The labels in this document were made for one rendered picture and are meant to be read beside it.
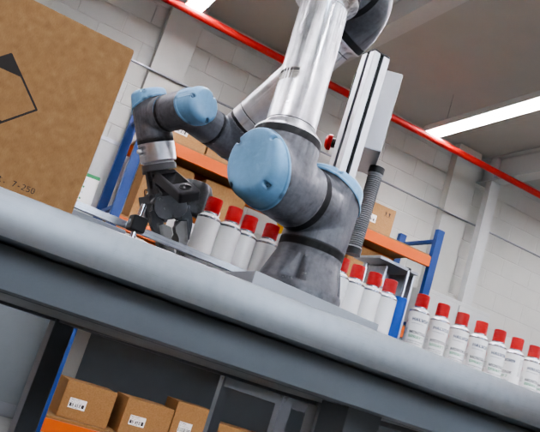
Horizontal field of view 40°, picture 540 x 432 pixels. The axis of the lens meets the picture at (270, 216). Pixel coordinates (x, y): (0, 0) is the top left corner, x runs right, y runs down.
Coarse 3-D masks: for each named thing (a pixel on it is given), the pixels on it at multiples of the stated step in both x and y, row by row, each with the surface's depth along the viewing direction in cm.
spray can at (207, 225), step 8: (208, 200) 154; (216, 200) 154; (208, 208) 153; (216, 208) 154; (200, 216) 153; (208, 216) 152; (216, 216) 153; (200, 224) 152; (208, 224) 152; (216, 224) 153; (192, 232) 152; (200, 232) 151; (208, 232) 151; (216, 232) 153; (192, 240) 151; (200, 240) 151; (208, 240) 151; (200, 248) 150; (208, 248) 151; (184, 256) 151; (192, 256) 150
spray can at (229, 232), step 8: (232, 208) 156; (240, 208) 157; (232, 216) 156; (240, 216) 157; (224, 224) 155; (232, 224) 155; (224, 232) 154; (232, 232) 154; (240, 232) 156; (216, 240) 154; (224, 240) 154; (232, 240) 154; (216, 248) 153; (224, 248) 153; (232, 248) 154; (216, 256) 153; (224, 256) 153; (232, 256) 155; (208, 264) 153
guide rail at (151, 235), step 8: (80, 208) 136; (88, 208) 137; (96, 208) 138; (96, 216) 138; (104, 216) 139; (112, 216) 139; (120, 224) 140; (144, 232) 143; (152, 232) 144; (160, 240) 144; (168, 240) 145; (176, 248) 146; (184, 248) 147; (192, 248) 148; (200, 256) 149; (208, 256) 150; (216, 264) 151; (224, 264) 152
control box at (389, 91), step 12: (384, 84) 161; (396, 84) 161; (384, 96) 160; (396, 96) 160; (384, 108) 159; (372, 120) 159; (384, 120) 159; (372, 132) 158; (384, 132) 158; (372, 144) 157; (372, 156) 161; (360, 168) 171
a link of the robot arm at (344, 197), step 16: (336, 176) 124; (336, 192) 122; (352, 192) 125; (320, 208) 119; (336, 208) 122; (352, 208) 125; (304, 224) 120; (320, 224) 121; (336, 224) 123; (352, 224) 126; (320, 240) 121; (336, 240) 123
